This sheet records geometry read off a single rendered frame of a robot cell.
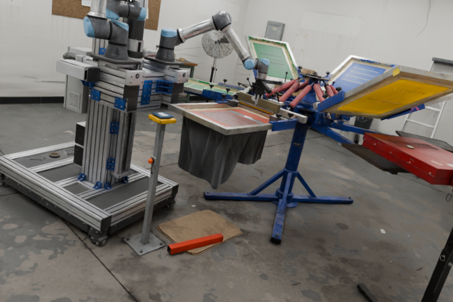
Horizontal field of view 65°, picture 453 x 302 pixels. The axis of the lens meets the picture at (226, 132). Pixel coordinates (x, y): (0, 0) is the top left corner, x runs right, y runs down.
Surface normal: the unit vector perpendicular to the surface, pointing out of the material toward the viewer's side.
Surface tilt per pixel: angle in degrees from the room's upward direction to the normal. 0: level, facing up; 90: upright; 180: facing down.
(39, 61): 90
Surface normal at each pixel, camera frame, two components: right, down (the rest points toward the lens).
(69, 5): 0.72, 0.32
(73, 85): -0.49, 0.15
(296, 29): -0.67, 0.08
